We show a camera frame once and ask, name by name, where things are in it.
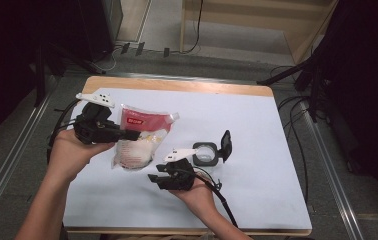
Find black floor cables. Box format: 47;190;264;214
270;64;311;204

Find white floor cable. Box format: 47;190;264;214
99;46;119;73

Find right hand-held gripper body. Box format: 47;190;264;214
161;148;199;192

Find black metal stand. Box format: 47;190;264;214
256;54;332;123

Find wooden table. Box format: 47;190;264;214
62;75;313;237

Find red and white refill pouch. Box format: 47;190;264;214
111;103;180;171

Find dark cabinet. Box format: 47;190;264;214
76;0;125;63

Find clear container with black lid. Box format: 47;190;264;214
191;129;234;168

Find light wooden shelf frame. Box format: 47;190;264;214
179;0;340;65

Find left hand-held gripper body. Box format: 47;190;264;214
73;92;125;145

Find white cloth table cover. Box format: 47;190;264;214
62;87;313;231

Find person's right hand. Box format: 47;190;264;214
169;174;216;218

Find person's left hand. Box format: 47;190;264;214
47;128;116;183

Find metal floor rail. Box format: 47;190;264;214
301;99;365;240
0;76;60;231

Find hanging black cable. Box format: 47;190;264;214
180;0;205;55

